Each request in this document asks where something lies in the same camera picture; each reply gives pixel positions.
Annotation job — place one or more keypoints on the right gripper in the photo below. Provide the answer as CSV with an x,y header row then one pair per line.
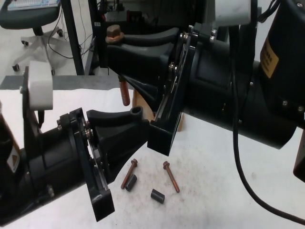
x,y
209,90

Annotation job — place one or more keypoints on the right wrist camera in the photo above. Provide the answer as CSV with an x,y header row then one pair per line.
x,y
232,12

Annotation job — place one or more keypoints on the dark metal sleeve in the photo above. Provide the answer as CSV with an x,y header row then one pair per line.
x,y
131,183
158,196
136,111

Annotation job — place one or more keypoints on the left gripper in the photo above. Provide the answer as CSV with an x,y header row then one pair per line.
x,y
57,157

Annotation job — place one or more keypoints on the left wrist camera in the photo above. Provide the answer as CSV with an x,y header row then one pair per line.
x,y
40,86

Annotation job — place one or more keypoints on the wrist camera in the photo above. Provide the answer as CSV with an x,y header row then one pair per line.
x,y
40,86
232,12

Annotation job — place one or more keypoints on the black office chair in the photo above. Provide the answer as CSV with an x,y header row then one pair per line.
x,y
28,17

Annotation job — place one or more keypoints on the white keyboard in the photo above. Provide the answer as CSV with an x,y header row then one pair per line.
x,y
33,4

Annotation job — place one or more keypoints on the copper flange bolt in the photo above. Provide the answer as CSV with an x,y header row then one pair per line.
x,y
114,33
172,177
129,170

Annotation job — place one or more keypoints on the cardboard box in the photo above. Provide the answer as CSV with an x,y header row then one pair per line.
x,y
138,100

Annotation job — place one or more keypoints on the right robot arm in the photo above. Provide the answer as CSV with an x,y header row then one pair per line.
x,y
274,107

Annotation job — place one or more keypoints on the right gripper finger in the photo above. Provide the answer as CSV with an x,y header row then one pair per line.
x,y
152,40

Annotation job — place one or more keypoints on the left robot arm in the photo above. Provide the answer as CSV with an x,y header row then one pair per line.
x,y
9,190

